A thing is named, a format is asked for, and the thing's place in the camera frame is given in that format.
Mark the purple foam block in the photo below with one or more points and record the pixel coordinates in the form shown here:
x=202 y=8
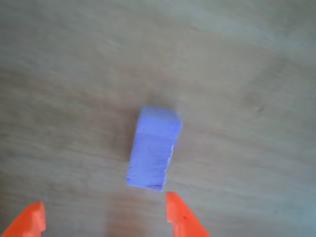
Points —
x=153 y=153

